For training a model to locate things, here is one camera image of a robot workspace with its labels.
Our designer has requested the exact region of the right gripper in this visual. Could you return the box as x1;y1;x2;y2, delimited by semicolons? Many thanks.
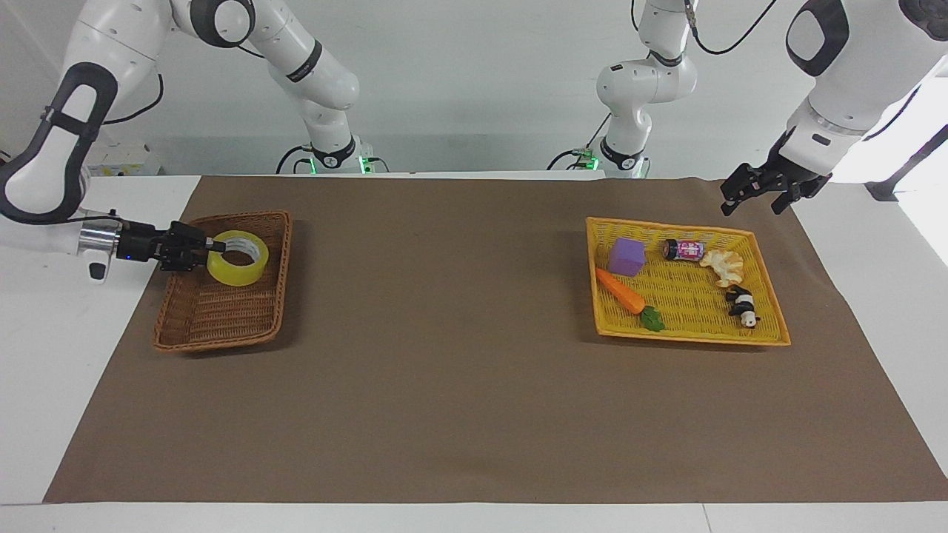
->
116;220;227;272

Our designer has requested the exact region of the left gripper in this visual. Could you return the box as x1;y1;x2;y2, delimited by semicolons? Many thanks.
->
721;130;833;218

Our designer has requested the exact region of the yellow tape roll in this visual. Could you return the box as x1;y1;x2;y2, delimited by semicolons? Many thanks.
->
206;229;270;288

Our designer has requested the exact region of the brown wicker basket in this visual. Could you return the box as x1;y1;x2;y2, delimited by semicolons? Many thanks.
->
153;209;294;355

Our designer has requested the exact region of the yellow woven basket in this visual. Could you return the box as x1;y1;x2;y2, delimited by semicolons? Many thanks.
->
584;215;792;348

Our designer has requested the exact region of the beige toy cabbage leaf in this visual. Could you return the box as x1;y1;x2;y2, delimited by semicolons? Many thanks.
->
699;249;745;289

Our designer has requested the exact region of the small pink can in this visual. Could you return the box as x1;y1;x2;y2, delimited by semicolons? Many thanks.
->
662;238;707;262

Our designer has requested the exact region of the white box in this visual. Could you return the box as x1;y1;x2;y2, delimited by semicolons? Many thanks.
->
83;142;162;178

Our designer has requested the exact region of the black and white panda toy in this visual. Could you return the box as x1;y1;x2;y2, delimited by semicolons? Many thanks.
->
724;285;762;329

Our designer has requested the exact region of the black stand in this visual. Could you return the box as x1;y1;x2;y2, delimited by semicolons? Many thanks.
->
865;123;948;202

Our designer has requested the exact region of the purple cube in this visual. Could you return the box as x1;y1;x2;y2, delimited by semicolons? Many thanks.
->
608;237;647;278

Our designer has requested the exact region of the orange toy carrot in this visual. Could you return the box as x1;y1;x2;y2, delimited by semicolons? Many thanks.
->
594;266;666;332

